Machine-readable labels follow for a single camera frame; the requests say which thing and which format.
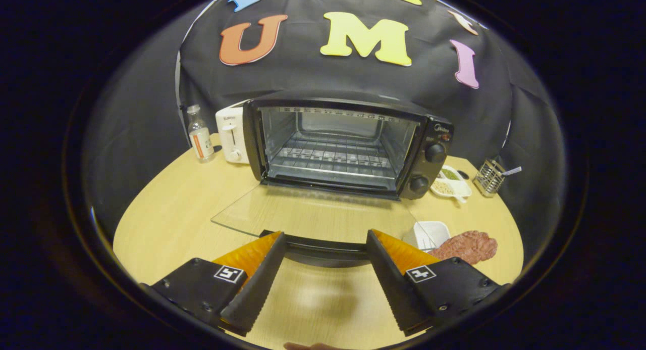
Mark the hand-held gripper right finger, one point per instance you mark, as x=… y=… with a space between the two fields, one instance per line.
x=391 y=284

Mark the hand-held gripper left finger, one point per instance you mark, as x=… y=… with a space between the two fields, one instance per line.
x=262 y=284

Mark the reddish-brown meat slice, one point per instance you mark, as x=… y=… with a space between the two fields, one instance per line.
x=467 y=246

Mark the black toaster oven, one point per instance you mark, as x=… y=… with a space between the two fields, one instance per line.
x=429 y=133

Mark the white bread toaster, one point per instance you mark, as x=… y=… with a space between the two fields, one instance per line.
x=232 y=138

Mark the small white rectangular tray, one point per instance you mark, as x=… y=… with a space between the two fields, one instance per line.
x=435 y=232

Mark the white divided dish with beans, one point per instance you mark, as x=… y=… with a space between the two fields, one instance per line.
x=450 y=186

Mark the metal mesh utensil holder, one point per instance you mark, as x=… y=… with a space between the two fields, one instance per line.
x=488 y=179

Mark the clear glass bottle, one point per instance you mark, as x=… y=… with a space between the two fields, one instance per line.
x=200 y=138

